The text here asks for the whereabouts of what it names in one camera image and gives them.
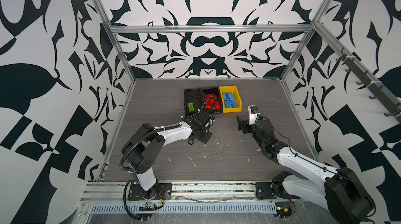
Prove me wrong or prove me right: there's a green lego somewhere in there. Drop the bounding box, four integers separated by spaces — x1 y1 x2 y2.
188 103 195 113

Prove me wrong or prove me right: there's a blue lego bottom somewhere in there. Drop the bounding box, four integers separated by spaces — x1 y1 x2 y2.
222 92 238 109

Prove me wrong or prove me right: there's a red lego cluster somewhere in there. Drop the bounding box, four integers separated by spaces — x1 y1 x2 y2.
204 93 221 110

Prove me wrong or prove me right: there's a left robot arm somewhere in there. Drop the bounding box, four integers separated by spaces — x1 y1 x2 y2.
119 111 215 197

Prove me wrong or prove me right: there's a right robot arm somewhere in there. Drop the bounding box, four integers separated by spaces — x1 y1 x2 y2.
237 115 376 224

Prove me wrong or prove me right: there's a yellow bin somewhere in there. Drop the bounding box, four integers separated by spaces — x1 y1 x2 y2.
219 86 242 113

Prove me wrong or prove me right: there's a left black bin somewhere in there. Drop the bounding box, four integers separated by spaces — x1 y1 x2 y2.
183 88 203 116

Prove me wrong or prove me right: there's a black bin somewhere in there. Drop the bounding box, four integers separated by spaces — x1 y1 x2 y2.
183 88 203 116
203 87 222 114

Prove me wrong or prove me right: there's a middle black bin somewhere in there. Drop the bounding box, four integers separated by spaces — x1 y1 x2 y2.
203 87 222 114

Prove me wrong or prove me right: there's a right electronics board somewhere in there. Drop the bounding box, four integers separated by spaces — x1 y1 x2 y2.
274 205 294 219

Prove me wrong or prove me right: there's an electronics board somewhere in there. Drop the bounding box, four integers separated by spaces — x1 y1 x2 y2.
138 200 164 211
274 205 294 219

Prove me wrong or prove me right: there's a left electronics board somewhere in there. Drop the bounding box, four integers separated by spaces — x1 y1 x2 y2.
138 200 164 211

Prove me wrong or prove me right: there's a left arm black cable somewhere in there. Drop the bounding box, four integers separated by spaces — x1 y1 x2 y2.
181 96 219 121

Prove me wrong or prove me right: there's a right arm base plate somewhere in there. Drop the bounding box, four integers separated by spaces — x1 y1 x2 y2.
255 182 300 200

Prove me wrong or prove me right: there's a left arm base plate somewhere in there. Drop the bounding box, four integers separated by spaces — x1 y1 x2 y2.
127 183 172 201

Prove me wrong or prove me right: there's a white cable duct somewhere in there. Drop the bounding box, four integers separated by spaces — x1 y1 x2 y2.
90 202 277 214

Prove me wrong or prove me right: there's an aluminium front rail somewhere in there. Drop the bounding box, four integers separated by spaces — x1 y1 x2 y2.
80 181 257 203

